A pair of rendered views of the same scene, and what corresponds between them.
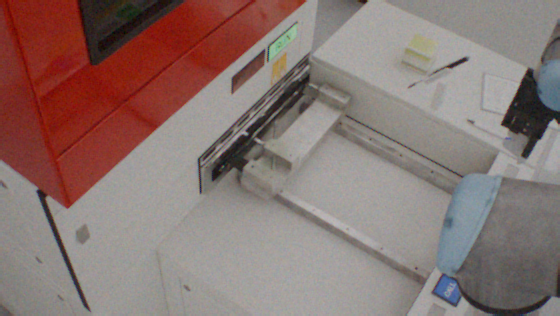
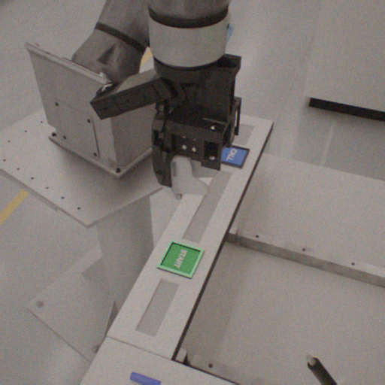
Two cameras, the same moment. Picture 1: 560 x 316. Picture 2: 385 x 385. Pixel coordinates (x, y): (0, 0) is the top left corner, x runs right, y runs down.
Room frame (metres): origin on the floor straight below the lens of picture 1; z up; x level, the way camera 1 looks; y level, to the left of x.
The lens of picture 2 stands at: (1.23, -0.53, 1.54)
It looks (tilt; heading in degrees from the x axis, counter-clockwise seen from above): 44 degrees down; 171
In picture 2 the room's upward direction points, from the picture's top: straight up
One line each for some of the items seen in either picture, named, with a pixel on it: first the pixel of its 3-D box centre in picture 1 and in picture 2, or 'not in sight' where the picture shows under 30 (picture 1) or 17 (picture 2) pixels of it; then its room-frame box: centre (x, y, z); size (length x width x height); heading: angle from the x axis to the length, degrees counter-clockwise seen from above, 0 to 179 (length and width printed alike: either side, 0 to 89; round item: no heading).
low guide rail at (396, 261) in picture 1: (329, 223); (376, 276); (0.79, -0.13, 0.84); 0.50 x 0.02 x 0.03; 60
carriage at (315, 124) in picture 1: (298, 142); not in sight; (1.00, -0.04, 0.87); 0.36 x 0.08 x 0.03; 150
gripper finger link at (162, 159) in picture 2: not in sight; (167, 153); (0.81, -0.49, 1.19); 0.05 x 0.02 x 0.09; 150
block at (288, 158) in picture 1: (281, 153); not in sight; (0.93, 0.00, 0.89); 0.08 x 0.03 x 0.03; 60
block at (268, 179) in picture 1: (261, 175); not in sight; (0.86, 0.04, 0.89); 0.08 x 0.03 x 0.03; 60
